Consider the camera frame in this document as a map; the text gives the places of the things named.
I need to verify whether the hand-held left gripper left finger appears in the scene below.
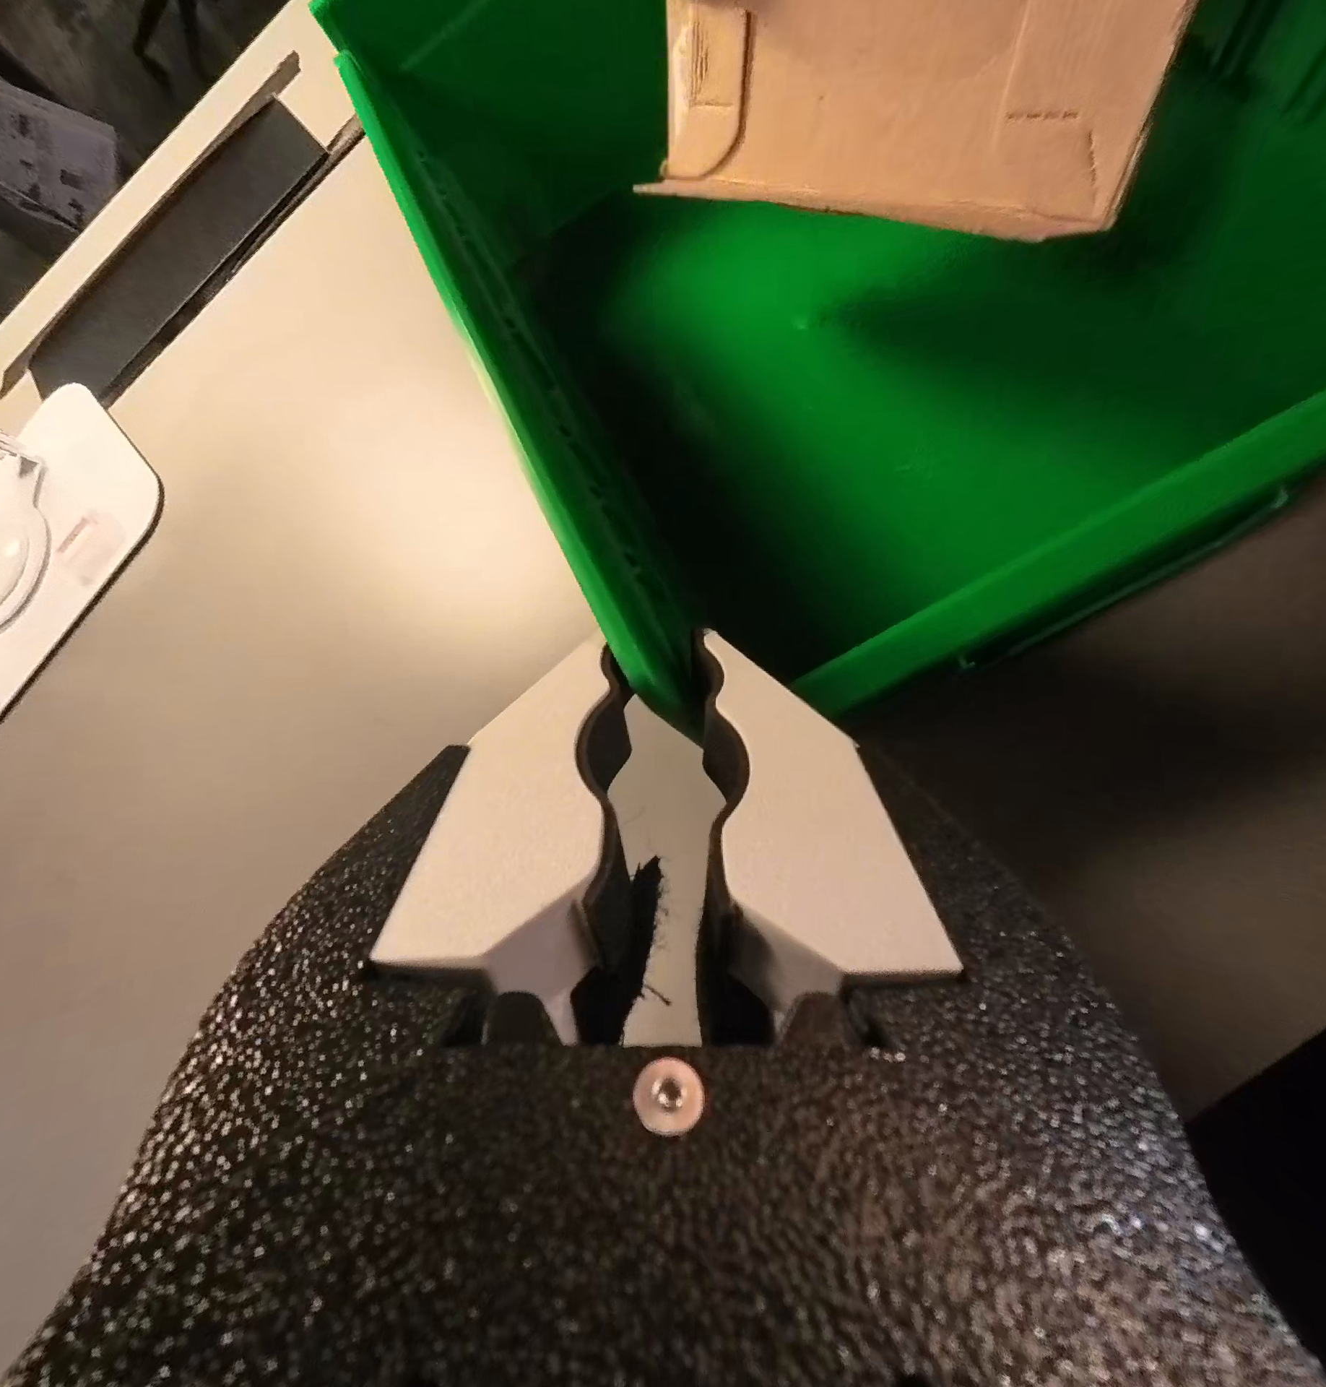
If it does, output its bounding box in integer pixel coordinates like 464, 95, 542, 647
368, 638, 634, 1033

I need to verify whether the green plastic bin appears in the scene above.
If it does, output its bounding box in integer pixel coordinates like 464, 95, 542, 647
307, 0, 1326, 751

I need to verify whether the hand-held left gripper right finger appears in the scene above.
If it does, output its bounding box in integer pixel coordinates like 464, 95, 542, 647
692, 629, 963, 1033

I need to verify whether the white card with clear blister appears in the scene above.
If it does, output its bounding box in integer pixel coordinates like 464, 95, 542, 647
0, 383, 165, 754

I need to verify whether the brown cardboard box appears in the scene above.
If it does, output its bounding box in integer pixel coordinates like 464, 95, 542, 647
632, 0, 1202, 242

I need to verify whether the black and white printed paper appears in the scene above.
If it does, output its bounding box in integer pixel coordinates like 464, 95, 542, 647
0, 64, 118, 231

